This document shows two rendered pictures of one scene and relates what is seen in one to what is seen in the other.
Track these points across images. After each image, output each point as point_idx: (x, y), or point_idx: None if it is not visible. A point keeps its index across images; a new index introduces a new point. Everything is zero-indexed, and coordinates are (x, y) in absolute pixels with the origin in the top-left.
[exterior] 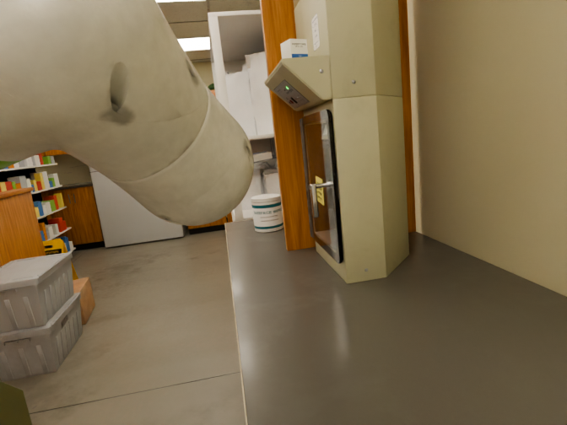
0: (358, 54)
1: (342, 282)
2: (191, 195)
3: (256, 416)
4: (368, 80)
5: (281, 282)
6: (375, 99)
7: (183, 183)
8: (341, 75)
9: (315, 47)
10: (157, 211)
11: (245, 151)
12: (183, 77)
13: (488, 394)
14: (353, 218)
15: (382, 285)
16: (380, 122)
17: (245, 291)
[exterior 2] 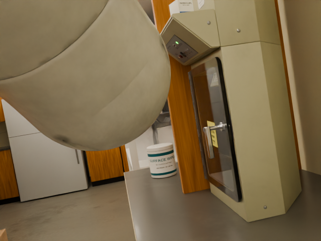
0: (240, 6)
1: (243, 221)
2: (95, 101)
3: None
4: (251, 28)
5: (182, 224)
6: (260, 45)
7: (85, 81)
8: (227, 25)
9: (199, 6)
10: (51, 129)
11: (162, 49)
12: None
13: None
14: (248, 157)
15: (283, 222)
16: (266, 66)
17: (147, 235)
